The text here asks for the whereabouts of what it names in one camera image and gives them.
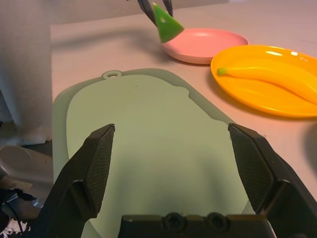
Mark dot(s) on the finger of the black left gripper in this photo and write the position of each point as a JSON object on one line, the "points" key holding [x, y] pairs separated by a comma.
{"points": [[169, 5], [147, 11]]}

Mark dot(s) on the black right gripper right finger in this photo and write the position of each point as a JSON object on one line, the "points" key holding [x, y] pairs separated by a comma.
{"points": [[272, 186]]}

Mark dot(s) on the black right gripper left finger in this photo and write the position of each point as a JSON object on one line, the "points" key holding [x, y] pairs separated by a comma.
{"points": [[81, 186]]}

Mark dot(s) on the watermelon slice toy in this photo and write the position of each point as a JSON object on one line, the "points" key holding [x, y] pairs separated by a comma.
{"points": [[168, 27]]}

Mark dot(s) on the yellow banana toy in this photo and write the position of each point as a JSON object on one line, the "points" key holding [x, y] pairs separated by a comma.
{"points": [[272, 79]]}

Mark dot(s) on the pink plate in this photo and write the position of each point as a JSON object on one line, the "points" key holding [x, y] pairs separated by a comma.
{"points": [[205, 47]]}

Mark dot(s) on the grey right robot leg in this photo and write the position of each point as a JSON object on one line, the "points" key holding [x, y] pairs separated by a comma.
{"points": [[19, 161]]}

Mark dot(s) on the yellow plate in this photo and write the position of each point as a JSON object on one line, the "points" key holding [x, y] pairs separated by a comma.
{"points": [[247, 99]]}

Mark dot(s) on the green cutting mat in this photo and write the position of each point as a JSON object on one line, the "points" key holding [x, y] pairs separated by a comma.
{"points": [[161, 136]]}

